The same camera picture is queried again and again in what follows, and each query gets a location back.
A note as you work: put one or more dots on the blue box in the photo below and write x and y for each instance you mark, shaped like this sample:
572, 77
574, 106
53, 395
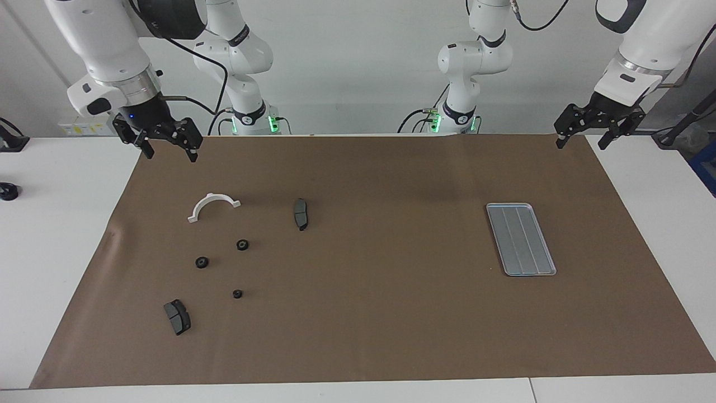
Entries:
706, 168

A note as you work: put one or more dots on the white wall socket box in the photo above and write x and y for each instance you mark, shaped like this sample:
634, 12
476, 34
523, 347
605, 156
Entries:
67, 127

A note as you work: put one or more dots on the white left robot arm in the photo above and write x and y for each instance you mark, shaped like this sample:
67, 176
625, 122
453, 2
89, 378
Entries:
654, 45

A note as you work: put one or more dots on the brown table mat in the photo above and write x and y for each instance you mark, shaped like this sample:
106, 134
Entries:
358, 324

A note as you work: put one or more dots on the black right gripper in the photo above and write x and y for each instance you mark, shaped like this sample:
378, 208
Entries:
156, 126

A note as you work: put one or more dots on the dark grey brake pad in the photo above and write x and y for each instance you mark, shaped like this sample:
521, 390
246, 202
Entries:
301, 212
177, 317

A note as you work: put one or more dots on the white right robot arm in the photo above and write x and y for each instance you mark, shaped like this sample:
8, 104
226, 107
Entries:
106, 45

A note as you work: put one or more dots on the black clamp mount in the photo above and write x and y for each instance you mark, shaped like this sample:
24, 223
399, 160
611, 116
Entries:
12, 141

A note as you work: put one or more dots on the black round knob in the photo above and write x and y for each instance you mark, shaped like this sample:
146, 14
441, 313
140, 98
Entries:
8, 191

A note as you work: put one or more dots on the black tripod leg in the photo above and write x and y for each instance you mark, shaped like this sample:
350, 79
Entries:
682, 124

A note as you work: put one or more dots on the silver ribbed metal tray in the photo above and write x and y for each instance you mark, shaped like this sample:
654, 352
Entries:
520, 240

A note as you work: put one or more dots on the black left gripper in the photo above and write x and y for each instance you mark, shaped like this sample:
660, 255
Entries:
604, 115

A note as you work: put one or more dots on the large black bearing gear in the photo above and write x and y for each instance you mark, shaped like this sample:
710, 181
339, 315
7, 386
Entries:
242, 244
202, 262

